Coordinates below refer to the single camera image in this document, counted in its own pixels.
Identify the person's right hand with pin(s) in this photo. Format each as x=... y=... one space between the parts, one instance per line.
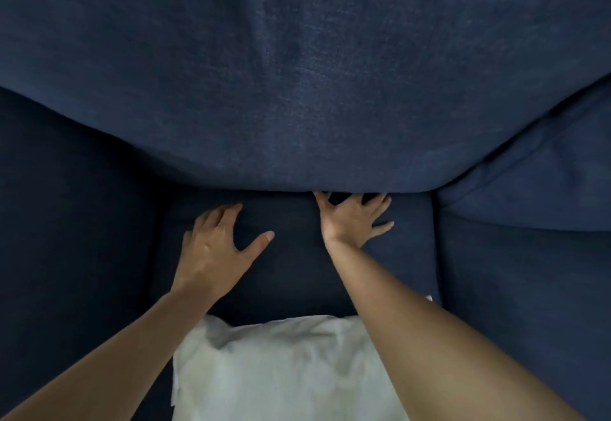
x=346 y=225

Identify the person's left hand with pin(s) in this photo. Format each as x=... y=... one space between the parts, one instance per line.
x=210 y=258

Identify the person's left thumb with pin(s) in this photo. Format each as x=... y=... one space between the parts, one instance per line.
x=257 y=245

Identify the person's right little finger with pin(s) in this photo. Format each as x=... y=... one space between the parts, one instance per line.
x=382 y=229

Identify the person's right thumb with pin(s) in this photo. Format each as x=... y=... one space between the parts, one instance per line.
x=321 y=202

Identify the person's right forearm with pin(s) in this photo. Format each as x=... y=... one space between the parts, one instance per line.
x=429 y=339

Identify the person's left forearm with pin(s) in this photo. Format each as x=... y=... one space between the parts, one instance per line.
x=119 y=363

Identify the large navy sofa back cushion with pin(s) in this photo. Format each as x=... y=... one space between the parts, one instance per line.
x=305 y=76

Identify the white pillow insert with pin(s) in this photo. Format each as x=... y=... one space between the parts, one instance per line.
x=286 y=373

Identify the navy sofa side back cushion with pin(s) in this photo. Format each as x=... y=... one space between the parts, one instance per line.
x=539 y=172

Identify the navy sofa seat cushion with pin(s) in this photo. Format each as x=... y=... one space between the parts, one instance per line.
x=534 y=301

